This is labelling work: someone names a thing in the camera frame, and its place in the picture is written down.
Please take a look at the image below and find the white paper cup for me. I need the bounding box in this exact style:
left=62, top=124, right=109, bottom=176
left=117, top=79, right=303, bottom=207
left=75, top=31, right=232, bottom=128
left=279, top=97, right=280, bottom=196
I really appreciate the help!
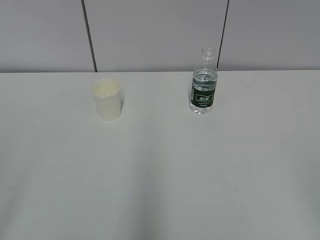
left=90, top=78, right=122, bottom=121

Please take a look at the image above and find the clear green-label water bottle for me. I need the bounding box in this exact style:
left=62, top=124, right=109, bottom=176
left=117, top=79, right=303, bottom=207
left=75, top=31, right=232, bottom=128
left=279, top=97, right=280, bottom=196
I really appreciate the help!
left=189, top=48, right=218, bottom=115

